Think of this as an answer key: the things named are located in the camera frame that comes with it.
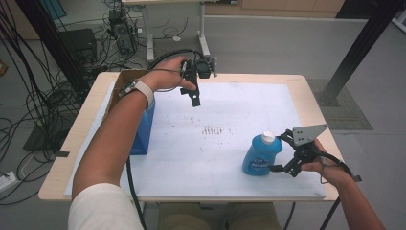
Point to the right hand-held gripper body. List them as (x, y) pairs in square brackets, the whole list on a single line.
[(306, 135)]

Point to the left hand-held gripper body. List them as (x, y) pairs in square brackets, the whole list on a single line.
[(204, 67)]

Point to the blue plastic bottle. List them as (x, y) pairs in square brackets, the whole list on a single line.
[(258, 156)]

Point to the person's left hand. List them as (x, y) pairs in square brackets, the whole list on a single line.
[(167, 76)]

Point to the person's right hand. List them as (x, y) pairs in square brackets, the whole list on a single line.
[(332, 172)]

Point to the white-legged desk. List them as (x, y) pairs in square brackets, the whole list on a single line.
[(202, 32)]

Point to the wristwatch with beige band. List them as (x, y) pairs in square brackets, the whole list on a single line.
[(145, 91)]

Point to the grey floor mat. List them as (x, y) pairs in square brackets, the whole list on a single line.
[(354, 111)]

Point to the blue cardboard box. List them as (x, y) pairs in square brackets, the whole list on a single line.
[(143, 134)]

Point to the black tape piece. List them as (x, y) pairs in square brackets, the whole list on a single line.
[(357, 178), (62, 154)]

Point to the person's olive trousers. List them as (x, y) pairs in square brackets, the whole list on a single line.
[(252, 217)]

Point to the black computer tower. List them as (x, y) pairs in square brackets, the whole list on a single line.
[(123, 32)]

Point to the wooden cabinet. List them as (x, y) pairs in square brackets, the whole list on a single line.
[(287, 6)]

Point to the black square box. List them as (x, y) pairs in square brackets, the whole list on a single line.
[(78, 43)]

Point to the person's white sleeve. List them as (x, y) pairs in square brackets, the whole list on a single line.
[(102, 211)]

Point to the black floor plate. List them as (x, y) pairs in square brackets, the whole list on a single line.
[(44, 137)]

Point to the white power strip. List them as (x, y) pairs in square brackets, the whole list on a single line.
[(7, 182)]

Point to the black metal frame post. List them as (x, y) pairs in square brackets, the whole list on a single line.
[(360, 48), (54, 41)]

